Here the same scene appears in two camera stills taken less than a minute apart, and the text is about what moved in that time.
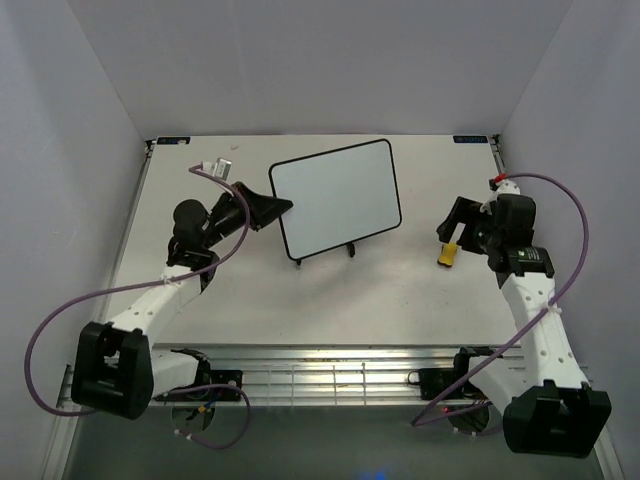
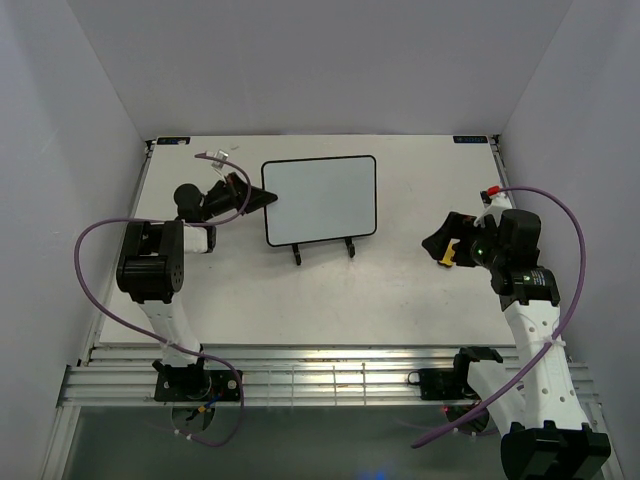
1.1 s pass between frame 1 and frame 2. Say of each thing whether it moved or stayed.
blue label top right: stayed
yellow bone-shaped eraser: stayed
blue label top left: stayed
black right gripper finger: moved
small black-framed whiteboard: moved
